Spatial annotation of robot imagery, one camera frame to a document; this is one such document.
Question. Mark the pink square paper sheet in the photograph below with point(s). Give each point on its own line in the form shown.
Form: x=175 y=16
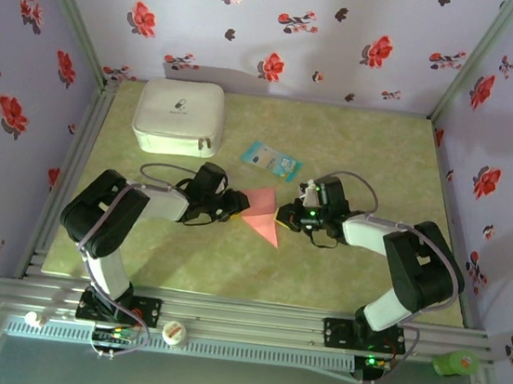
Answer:
x=261 y=211

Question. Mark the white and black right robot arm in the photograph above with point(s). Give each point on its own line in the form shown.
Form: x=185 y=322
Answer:
x=364 y=231

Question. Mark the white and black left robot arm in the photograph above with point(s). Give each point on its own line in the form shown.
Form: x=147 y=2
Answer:
x=161 y=201

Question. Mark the white paper tag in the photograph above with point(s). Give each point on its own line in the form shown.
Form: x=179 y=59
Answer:
x=310 y=195

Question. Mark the blue wipes packet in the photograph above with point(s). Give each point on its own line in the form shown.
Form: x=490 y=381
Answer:
x=270 y=158

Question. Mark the white zip pouch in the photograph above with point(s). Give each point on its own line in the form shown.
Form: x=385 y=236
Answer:
x=177 y=116

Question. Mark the green bottle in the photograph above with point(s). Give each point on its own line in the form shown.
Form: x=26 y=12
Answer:
x=455 y=364

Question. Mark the small white bottle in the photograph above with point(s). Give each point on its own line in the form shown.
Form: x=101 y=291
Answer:
x=35 y=318

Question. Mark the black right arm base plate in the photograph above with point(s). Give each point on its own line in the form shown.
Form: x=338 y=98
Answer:
x=337 y=333

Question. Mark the long aluminium frame rail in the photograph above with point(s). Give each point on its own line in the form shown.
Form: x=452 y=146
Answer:
x=240 y=321

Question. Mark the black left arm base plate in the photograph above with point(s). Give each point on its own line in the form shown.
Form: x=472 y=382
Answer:
x=148 y=312

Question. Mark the aluminium frame post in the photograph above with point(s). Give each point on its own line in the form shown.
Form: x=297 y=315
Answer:
x=73 y=15
x=474 y=59

